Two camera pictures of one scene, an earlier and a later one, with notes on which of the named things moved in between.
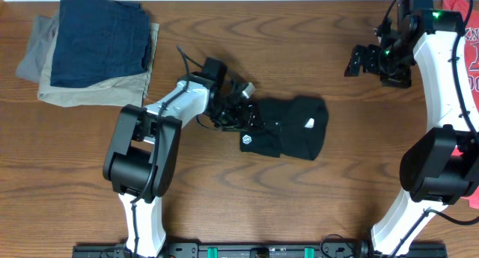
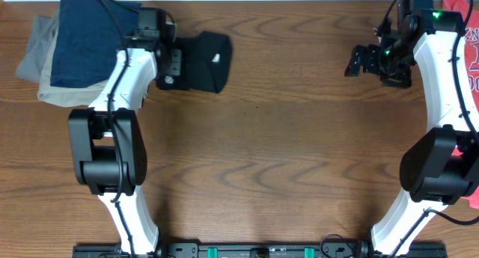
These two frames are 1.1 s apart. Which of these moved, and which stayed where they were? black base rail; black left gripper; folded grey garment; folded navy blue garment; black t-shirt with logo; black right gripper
Moved: black left gripper; black t-shirt with logo
Stayed: folded navy blue garment; black right gripper; black base rail; folded grey garment
